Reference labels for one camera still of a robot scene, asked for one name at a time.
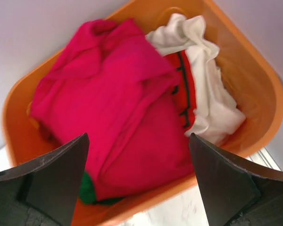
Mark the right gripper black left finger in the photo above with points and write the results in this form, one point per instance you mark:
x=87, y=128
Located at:
x=44, y=190

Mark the white t-shirt red print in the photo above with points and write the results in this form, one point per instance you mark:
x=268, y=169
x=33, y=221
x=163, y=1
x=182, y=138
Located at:
x=206, y=107

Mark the crimson pink t-shirt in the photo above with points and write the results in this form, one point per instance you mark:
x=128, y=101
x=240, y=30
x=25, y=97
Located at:
x=110, y=83

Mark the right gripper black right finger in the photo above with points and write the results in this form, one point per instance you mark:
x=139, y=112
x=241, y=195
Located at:
x=234, y=190

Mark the green garment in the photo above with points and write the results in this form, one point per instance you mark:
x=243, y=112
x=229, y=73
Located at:
x=87, y=193

